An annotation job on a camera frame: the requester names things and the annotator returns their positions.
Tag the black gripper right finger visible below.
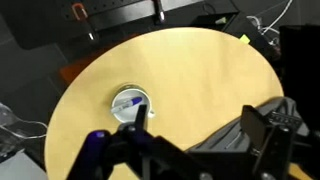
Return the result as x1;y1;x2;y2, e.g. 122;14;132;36
240;104;268;152

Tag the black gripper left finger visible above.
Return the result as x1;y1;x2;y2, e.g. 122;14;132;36
134;104;149;133

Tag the white marker with blue cap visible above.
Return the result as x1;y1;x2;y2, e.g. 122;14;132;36
110;96;144;114

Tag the white cup with green band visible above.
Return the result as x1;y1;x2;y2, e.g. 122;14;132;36
110;83;157;123

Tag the yellow sticky note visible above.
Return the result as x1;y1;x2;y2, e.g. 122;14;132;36
239;33;252;45

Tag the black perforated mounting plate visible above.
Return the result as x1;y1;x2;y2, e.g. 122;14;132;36
54;0;208;33

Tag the black box with green tag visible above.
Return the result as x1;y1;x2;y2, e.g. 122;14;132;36
190;11;242;34

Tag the clear plastic sheet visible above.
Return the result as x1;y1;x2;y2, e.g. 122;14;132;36
0;102;49;158

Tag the white cable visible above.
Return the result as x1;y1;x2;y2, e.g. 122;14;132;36
247;0;295;38

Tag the orange handled clamp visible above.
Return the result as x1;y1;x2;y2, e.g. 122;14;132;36
70;2;90;22

